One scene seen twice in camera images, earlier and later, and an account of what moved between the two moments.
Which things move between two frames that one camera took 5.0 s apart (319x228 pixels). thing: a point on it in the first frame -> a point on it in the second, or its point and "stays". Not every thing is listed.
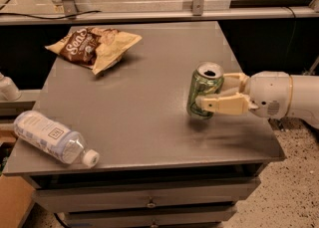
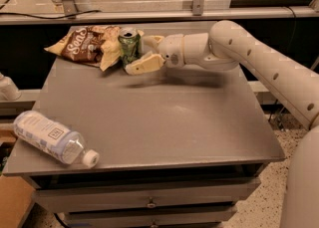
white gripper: [268, 93] -> [171, 50]
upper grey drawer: [147, 196] stays
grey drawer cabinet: [159, 167] stays
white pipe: [8, 89] stays
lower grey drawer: [150, 217] stays
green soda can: [207, 79] -> [130, 44]
